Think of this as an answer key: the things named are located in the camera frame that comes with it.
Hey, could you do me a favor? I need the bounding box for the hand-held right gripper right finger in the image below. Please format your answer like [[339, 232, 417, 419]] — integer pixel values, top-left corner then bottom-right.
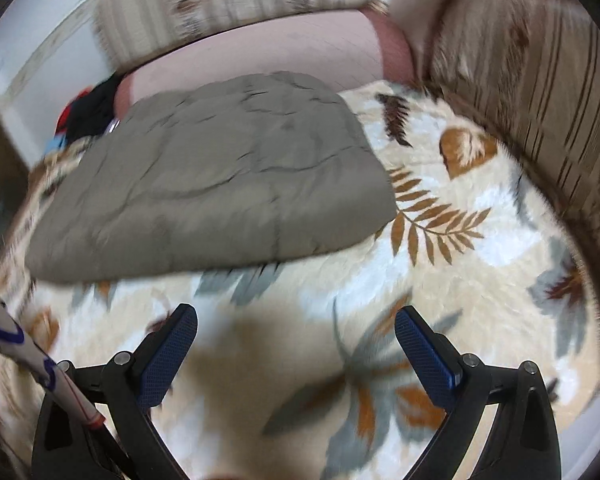
[[395, 305, 563, 480]]

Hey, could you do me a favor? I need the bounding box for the pink sofa seat cushion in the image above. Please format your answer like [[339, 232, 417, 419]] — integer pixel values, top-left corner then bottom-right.
[[115, 7, 421, 116]]

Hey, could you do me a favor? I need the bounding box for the pile of dark clothes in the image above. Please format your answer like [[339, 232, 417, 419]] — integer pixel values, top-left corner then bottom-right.
[[45, 72, 131, 153]]

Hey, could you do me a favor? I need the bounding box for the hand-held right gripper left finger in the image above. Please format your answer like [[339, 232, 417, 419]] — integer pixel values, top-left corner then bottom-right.
[[31, 303, 199, 480]]

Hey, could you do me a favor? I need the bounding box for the white blue-patterned object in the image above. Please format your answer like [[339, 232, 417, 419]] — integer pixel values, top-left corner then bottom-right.
[[0, 275, 106, 428]]

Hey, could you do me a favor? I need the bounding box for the olive green quilted jacket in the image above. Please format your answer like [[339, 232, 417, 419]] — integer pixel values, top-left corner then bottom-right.
[[25, 71, 398, 283]]

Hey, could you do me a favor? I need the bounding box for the leaf-print plush blanket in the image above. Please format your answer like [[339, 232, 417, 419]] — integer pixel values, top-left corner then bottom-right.
[[0, 80, 600, 480]]

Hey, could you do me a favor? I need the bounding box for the striped beige sofa backrest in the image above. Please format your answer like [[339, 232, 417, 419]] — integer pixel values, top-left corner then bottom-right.
[[425, 0, 600, 271]]

